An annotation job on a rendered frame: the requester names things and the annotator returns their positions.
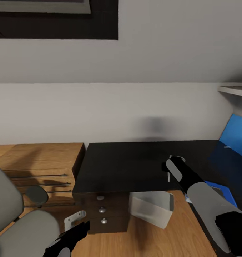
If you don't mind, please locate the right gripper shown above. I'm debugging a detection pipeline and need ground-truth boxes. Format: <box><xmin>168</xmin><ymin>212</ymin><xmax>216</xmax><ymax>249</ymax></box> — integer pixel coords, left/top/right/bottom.
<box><xmin>161</xmin><ymin>162</ymin><xmax>171</xmax><ymax>173</ymax></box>

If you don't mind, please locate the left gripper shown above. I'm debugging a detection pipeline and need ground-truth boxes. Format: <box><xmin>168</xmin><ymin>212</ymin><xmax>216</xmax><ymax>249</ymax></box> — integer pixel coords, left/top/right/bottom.
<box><xmin>59</xmin><ymin>221</ymin><xmax>90</xmax><ymax>246</ymax></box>

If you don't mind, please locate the notebook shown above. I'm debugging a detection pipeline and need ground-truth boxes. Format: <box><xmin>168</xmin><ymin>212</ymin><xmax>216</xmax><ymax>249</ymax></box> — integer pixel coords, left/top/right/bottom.
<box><xmin>211</xmin><ymin>186</ymin><xmax>225</xmax><ymax>198</ymax></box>

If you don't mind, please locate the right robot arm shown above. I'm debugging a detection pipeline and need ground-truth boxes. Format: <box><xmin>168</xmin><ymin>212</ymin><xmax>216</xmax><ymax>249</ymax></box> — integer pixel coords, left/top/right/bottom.
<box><xmin>161</xmin><ymin>155</ymin><xmax>242</xmax><ymax>257</ymax></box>

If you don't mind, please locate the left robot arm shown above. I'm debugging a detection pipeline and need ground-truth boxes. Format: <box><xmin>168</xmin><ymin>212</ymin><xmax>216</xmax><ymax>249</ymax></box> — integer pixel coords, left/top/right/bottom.
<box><xmin>43</xmin><ymin>210</ymin><xmax>90</xmax><ymax>257</ymax></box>

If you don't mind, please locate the folder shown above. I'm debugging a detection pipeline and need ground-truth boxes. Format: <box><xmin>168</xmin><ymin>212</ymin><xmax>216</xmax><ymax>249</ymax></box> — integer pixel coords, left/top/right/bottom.
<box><xmin>185</xmin><ymin>180</ymin><xmax>238</xmax><ymax>208</ymax></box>

